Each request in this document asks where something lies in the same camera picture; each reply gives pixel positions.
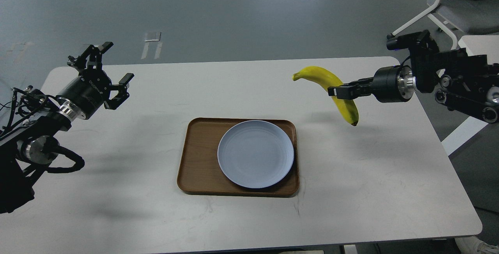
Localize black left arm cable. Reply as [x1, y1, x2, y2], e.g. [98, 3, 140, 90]
[43, 145, 85, 174]

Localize brown wooden tray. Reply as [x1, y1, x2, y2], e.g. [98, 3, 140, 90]
[177, 117, 300, 198]

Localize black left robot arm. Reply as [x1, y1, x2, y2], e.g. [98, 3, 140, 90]
[0, 42, 134, 213]

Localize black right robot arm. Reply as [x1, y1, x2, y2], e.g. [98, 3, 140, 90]
[328, 30, 499, 124]

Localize white office chair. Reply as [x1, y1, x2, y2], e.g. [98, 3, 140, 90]
[387, 0, 499, 49]

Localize yellow banana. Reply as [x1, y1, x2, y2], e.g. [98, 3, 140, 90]
[292, 66, 359, 126]

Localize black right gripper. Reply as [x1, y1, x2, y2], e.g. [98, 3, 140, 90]
[327, 66, 414, 103]

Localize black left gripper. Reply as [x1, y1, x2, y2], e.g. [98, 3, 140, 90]
[57, 42, 135, 119]

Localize light blue plate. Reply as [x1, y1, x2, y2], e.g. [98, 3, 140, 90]
[217, 119, 295, 189]

